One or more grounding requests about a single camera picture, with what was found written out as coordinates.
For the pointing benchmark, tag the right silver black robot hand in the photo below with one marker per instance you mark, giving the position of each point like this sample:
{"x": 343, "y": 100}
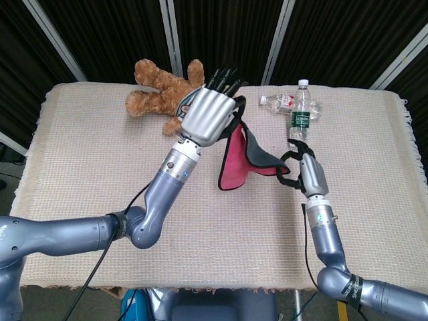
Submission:
{"x": 312, "y": 175}

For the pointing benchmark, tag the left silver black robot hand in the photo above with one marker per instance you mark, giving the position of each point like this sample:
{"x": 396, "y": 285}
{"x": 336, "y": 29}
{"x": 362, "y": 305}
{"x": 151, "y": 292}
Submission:
{"x": 207, "y": 115}

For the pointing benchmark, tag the black and pink pouch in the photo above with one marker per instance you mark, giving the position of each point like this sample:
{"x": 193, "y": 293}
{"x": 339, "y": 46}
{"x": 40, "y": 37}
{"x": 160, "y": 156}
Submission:
{"x": 239, "y": 157}

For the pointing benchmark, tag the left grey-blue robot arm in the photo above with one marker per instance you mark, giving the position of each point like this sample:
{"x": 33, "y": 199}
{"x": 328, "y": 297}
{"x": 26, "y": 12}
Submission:
{"x": 100, "y": 230}

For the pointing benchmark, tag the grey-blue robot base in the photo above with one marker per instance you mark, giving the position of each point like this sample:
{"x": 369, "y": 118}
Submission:
{"x": 224, "y": 306}

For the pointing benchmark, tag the brown teddy bear striped shirt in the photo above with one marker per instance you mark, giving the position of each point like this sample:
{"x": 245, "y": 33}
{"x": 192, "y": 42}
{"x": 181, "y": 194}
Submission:
{"x": 157, "y": 92}

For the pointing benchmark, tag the clear bottle green label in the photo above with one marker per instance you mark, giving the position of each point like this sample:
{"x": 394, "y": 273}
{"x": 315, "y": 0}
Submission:
{"x": 300, "y": 117}

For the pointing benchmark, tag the clear bottle red label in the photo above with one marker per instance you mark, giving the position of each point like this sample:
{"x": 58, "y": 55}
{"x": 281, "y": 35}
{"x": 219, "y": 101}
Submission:
{"x": 279, "y": 102}

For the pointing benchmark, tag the beige woven tablecloth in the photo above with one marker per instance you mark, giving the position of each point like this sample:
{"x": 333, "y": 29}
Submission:
{"x": 234, "y": 227}

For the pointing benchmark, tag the metal table leg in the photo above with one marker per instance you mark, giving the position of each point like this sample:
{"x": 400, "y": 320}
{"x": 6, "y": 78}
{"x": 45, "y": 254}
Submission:
{"x": 297, "y": 306}

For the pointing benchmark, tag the blue plastic object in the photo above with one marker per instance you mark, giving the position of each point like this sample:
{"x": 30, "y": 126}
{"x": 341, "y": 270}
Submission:
{"x": 132, "y": 306}

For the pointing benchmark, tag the silver partition frame post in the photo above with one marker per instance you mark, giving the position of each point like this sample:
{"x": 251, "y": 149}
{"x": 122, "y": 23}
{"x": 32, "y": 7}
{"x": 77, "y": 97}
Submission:
{"x": 171, "y": 36}
{"x": 55, "y": 40}
{"x": 12, "y": 143}
{"x": 399, "y": 61}
{"x": 277, "y": 41}

